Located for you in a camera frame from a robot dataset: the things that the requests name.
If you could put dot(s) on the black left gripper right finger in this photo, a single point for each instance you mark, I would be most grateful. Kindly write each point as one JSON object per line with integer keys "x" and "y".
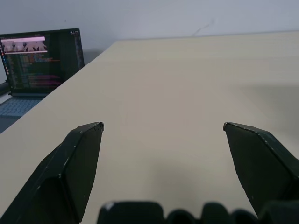
{"x": 259, "y": 168}

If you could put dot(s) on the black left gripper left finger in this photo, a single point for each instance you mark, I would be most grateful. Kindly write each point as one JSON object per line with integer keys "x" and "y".
{"x": 70, "y": 172}

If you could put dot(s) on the open laptop with lit screen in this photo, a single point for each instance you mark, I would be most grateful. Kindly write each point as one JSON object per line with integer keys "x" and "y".
{"x": 37, "y": 67}

